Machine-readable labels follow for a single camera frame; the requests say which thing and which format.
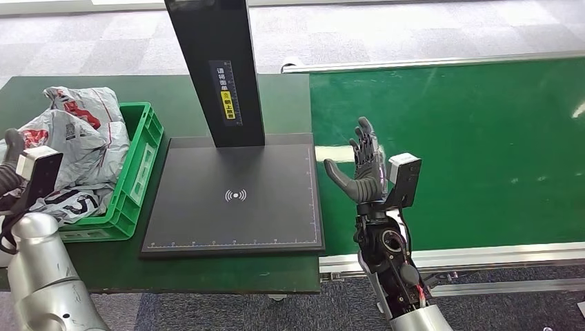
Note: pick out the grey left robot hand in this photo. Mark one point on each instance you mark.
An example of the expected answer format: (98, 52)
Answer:
(9, 176)

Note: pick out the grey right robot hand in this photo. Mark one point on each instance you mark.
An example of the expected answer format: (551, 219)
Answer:
(368, 182)

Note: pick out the grey mailer bag red print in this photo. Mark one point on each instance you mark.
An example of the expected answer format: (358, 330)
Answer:
(87, 151)

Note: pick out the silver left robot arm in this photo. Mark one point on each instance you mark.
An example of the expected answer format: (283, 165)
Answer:
(41, 274)

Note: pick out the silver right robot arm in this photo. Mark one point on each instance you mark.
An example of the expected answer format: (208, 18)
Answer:
(388, 265)

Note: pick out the green conveyor belt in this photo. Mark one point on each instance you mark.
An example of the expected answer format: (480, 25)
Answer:
(480, 155)

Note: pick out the crumpled grey mailer red logo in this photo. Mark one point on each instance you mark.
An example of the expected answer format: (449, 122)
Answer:
(87, 103)

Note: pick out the green plastic crate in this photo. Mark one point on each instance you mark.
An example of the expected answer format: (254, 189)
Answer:
(137, 164)

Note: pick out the black yellow column label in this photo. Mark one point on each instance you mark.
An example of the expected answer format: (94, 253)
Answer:
(227, 96)

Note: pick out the black scanner column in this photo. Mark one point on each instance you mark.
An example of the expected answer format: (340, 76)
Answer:
(215, 41)

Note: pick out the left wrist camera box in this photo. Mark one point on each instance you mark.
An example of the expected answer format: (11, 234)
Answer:
(41, 176)

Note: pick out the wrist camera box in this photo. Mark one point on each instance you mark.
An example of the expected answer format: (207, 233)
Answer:
(406, 180)
(41, 176)

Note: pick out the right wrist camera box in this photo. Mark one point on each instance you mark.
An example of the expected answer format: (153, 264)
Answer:
(406, 180)

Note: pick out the black scanner base plate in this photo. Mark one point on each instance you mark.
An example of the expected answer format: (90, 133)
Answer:
(237, 196)

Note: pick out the silver conveyor side rail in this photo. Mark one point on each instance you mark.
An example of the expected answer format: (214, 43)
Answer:
(434, 61)
(502, 256)

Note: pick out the silver conveyor frame bar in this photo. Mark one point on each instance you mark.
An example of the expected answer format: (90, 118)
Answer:
(525, 286)

